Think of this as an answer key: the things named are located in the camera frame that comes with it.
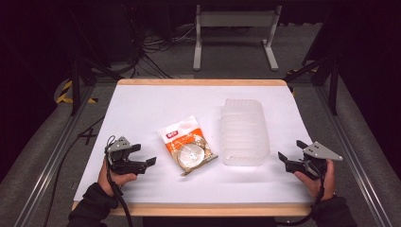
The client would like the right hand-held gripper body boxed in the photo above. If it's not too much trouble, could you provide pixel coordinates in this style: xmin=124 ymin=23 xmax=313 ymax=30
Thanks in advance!
xmin=292 ymin=141 xmax=344 ymax=182

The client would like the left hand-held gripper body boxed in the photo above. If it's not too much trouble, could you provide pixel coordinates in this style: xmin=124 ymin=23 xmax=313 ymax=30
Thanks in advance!
xmin=105 ymin=135 xmax=148 ymax=176

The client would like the person's right hand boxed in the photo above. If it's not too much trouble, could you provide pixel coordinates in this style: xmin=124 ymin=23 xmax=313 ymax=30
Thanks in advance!
xmin=293 ymin=158 xmax=338 ymax=202

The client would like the person's left hand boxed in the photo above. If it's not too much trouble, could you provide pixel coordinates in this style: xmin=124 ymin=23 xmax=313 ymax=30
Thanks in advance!
xmin=96 ymin=158 xmax=138 ymax=198

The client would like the orange and white snack packet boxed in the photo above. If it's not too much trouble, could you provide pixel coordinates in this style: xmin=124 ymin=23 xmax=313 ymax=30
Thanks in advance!
xmin=157 ymin=114 xmax=219 ymax=177

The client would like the white table mat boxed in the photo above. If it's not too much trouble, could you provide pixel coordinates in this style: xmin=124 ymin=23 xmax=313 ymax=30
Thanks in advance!
xmin=73 ymin=84 xmax=314 ymax=204

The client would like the clear plastic container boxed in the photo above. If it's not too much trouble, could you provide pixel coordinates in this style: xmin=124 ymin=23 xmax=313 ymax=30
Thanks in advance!
xmin=219 ymin=97 xmax=271 ymax=167

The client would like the black metal stand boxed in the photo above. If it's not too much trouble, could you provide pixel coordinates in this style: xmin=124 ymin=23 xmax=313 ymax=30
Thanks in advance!
xmin=69 ymin=56 xmax=125 ymax=116
xmin=284 ymin=56 xmax=340 ymax=116

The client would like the white metal stand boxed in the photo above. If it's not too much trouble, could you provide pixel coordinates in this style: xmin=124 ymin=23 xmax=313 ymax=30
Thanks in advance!
xmin=192 ymin=4 xmax=284 ymax=73

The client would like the aluminium rail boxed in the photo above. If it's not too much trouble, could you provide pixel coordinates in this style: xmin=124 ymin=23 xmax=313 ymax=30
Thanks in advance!
xmin=314 ymin=84 xmax=395 ymax=227
xmin=11 ymin=84 xmax=96 ymax=227

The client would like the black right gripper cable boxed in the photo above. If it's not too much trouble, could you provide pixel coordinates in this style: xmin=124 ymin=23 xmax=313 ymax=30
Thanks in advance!
xmin=275 ymin=169 xmax=328 ymax=227

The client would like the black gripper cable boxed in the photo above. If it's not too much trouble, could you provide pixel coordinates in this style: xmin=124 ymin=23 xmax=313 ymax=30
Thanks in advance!
xmin=104 ymin=134 xmax=134 ymax=227
xmin=275 ymin=169 xmax=328 ymax=227

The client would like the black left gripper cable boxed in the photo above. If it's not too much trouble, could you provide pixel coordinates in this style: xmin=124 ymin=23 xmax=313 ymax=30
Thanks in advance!
xmin=104 ymin=134 xmax=134 ymax=227

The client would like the black floor cable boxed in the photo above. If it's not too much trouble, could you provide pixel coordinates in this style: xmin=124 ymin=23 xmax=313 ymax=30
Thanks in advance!
xmin=43 ymin=115 xmax=106 ymax=227

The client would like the bundle of floor cables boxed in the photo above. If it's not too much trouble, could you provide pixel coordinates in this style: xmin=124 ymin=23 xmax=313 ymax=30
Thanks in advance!
xmin=125 ymin=23 xmax=197 ymax=79

